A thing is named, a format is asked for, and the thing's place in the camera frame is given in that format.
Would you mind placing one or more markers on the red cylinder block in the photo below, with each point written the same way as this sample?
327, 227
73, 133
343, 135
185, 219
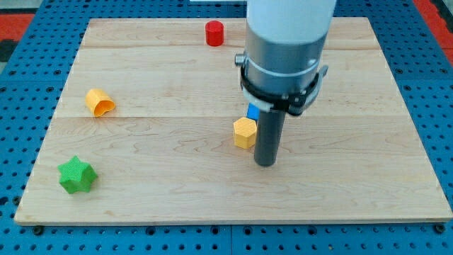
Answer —
214, 33

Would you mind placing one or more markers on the light wooden board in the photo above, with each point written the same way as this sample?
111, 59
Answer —
166, 155

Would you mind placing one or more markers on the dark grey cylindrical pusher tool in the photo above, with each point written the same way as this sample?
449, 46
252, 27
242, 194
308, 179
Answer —
269, 130

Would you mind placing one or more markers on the blue cube block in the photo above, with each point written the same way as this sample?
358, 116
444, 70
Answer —
252, 112

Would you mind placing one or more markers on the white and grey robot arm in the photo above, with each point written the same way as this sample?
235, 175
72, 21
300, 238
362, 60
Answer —
280, 63

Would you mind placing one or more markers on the green star block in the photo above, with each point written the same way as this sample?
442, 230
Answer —
76, 176

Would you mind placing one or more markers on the yellow hexagon block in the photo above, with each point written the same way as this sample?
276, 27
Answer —
245, 130

